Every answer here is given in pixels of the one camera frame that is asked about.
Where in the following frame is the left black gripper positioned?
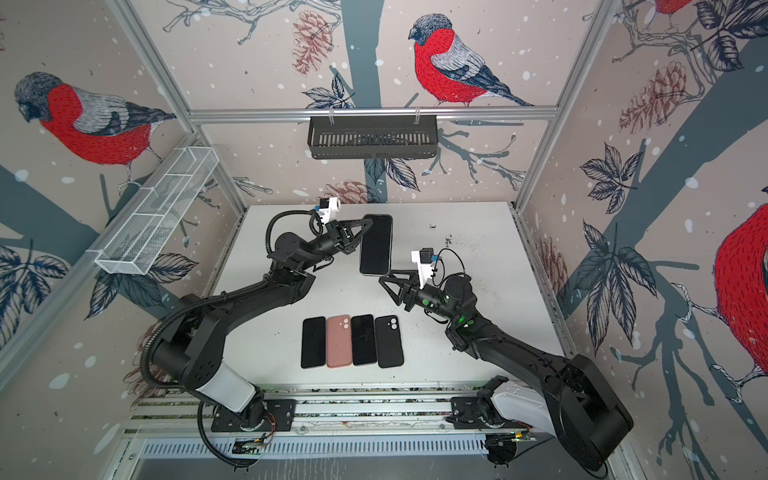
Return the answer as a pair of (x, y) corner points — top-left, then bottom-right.
(298, 222), (371, 274)

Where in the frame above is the black phone case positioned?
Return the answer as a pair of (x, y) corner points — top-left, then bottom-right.
(374, 315), (404, 369)
(358, 213), (395, 277)

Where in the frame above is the pink phone case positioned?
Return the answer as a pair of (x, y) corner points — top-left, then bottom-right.
(326, 315), (353, 368)

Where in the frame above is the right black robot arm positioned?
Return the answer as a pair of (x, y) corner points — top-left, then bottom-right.
(378, 270), (634, 472)

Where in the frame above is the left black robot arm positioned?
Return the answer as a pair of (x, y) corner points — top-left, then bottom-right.
(139, 210), (373, 419)

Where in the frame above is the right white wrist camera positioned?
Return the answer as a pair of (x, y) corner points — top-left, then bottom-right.
(411, 247), (438, 289)

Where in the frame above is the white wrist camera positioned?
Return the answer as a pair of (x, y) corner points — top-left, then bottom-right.
(315, 197), (341, 226)
(411, 247), (438, 289)

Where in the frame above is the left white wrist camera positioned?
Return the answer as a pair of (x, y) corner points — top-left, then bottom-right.
(315, 197), (341, 226)

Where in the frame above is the black hanging wire basket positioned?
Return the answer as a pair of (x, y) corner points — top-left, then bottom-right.
(307, 115), (438, 160)

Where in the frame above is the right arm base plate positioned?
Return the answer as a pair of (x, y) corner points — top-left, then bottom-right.
(444, 397), (531, 430)

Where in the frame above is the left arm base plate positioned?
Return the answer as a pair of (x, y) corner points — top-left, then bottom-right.
(211, 399), (297, 433)

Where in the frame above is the white mesh wall tray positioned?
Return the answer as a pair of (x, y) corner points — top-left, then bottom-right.
(95, 146), (219, 275)

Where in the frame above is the left black corrugated cable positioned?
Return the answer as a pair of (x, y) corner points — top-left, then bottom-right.
(139, 208), (319, 469)

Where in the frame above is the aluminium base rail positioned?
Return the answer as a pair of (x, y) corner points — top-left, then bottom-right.
(122, 383), (619, 436)

